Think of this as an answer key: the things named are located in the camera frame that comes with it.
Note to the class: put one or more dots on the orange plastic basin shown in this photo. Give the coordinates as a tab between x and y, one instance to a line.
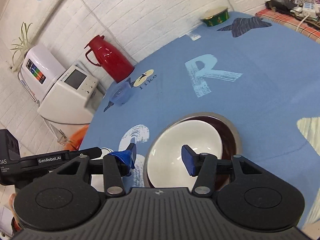
76	139

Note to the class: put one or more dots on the stainless steel bowl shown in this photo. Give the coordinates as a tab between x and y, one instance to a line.
230	137

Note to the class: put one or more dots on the blue printed tablecloth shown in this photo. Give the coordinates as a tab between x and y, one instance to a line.
261	76

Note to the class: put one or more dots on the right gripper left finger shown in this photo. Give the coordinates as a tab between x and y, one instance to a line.
117	165

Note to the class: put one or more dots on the green patterned bowl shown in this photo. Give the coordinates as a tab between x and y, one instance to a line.
215	16

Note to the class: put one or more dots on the left hand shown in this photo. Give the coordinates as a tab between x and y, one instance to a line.
15	224

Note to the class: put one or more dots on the potted spider plant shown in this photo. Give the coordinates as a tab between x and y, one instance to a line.
20	47

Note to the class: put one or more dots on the white machine with screen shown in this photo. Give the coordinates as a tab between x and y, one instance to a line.
73	99

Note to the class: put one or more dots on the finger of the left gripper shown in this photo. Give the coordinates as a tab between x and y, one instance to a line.
92	153

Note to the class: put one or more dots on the red thermos jug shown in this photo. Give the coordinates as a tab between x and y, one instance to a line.
109	58

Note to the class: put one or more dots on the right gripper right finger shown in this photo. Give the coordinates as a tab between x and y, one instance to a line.
203	166

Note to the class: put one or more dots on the blue plastic bowl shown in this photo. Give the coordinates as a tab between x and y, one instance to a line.
121	94

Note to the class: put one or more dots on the white power strip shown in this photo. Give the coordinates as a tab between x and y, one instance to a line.
306	10

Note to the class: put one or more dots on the glass bottle with sticks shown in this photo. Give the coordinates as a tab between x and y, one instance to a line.
61	138

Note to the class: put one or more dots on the white water purifier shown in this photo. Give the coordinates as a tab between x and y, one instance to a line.
41	70

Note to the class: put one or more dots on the red bowl white inside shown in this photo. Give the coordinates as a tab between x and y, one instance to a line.
171	160

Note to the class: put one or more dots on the white floral plate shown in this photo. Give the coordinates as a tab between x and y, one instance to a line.
97	180

